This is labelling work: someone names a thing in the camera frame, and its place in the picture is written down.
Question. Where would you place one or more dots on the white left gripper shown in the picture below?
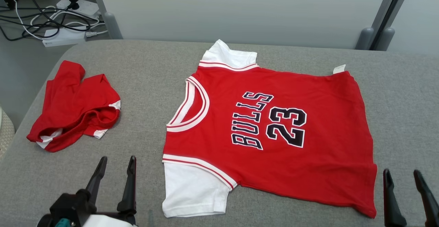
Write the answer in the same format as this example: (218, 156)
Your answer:
(106, 222)

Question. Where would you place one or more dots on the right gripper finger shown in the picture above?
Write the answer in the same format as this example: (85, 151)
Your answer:
(430, 210)
(392, 210)

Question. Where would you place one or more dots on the red shorts with white stripes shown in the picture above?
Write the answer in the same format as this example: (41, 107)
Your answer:
(75, 107)

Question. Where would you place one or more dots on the red Bulls 23 jersey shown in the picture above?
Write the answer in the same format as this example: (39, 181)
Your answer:
(308, 158)

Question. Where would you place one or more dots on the beige woven basket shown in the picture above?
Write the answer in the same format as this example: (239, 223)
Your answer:
(6, 134)

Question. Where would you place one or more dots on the white power strip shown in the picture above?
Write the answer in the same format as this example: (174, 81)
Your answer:
(85, 7)
(61, 39)

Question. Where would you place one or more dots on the white partition panel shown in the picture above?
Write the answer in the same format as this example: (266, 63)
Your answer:
(240, 11)
(425, 14)

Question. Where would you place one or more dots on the green left camera connector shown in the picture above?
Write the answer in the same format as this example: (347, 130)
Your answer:
(65, 223)

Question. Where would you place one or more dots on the dark grey partition post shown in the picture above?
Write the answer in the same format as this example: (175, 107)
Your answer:
(389, 38)

